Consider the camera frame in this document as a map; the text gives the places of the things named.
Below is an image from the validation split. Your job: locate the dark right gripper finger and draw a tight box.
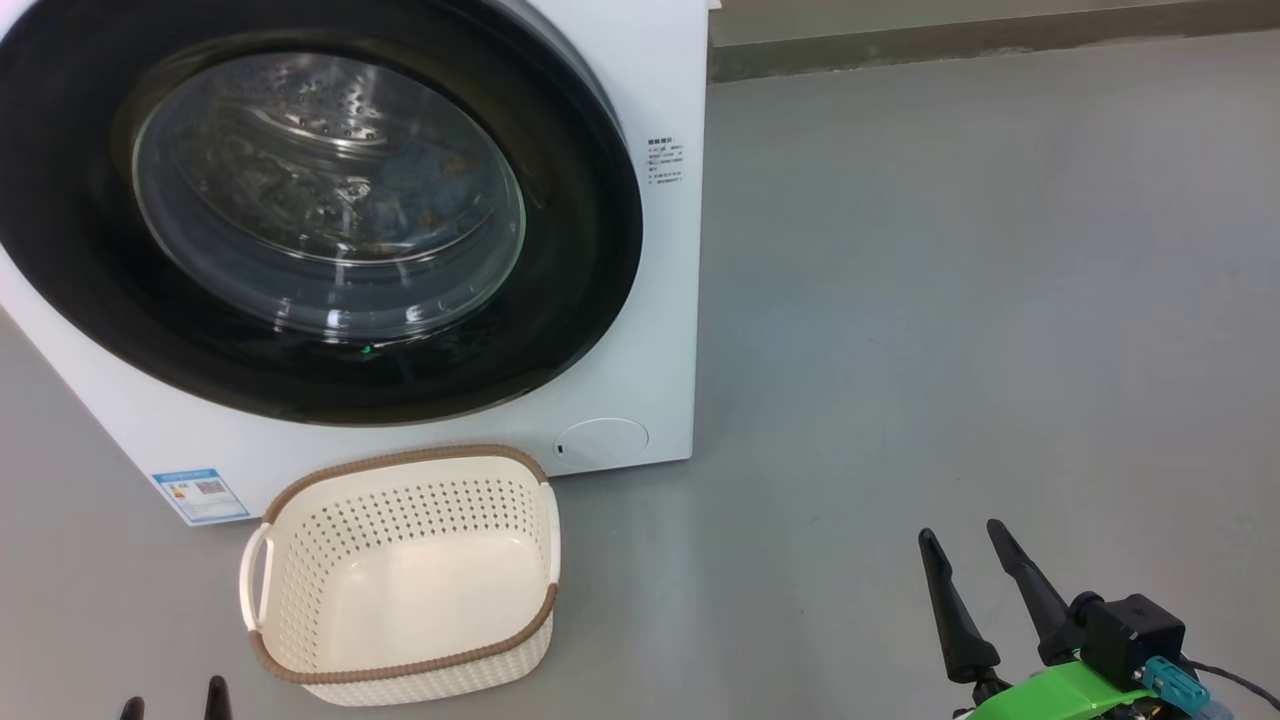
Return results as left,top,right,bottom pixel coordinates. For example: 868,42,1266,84
986,519,1078,667
918,528,1002,685

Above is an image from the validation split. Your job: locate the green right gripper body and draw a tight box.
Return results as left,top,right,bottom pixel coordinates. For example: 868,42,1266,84
962,658,1163,720

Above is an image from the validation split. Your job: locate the black round glass washer door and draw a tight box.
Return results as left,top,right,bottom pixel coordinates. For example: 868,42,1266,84
0,0,644,427

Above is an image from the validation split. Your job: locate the blue cartoon print garment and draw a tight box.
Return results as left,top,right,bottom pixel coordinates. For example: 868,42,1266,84
375,140,491,236

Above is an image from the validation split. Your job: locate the white front-load washing machine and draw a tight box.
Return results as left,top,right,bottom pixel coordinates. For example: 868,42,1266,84
0,0,711,528

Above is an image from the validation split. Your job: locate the steel perforated washer drum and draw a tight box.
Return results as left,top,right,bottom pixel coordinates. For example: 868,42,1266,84
132,52,527,341

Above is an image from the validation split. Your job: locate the blue energy label sticker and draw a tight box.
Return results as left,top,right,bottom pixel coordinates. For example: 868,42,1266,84
152,467,251,526

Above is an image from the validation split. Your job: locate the cream perforated laundry basket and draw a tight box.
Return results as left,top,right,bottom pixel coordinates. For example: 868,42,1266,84
238,445,561,708

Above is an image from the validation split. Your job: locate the round white filter cover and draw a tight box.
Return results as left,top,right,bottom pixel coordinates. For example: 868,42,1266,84
553,417,650,469

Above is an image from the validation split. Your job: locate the teal camera cable connector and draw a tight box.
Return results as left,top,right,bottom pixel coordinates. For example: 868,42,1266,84
1144,656,1213,713

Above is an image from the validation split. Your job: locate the thin black camera cable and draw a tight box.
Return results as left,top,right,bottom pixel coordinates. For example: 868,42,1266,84
1185,659,1280,713

